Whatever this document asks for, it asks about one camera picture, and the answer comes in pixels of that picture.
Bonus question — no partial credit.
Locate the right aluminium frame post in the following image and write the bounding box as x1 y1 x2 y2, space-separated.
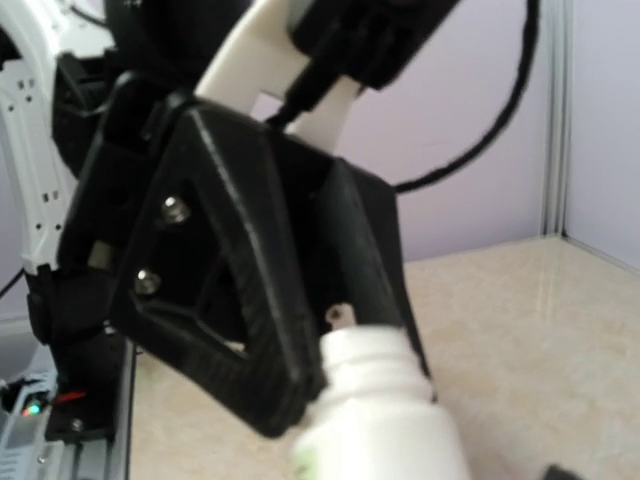
541 1 575 236

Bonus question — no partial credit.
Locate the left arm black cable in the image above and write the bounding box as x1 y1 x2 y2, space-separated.
392 0 544 194

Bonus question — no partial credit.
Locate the aluminium front rail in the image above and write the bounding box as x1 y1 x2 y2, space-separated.
0 319 139 480

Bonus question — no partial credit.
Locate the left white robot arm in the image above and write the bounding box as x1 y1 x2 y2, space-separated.
1 1 452 437

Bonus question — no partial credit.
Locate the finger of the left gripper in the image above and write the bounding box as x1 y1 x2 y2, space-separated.
110 103 324 438
319 159 432 379

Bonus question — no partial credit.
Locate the small white pill bottle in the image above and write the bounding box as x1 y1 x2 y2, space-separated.
291 326 472 480

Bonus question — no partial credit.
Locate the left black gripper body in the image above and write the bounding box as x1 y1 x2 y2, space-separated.
58 73 210 280

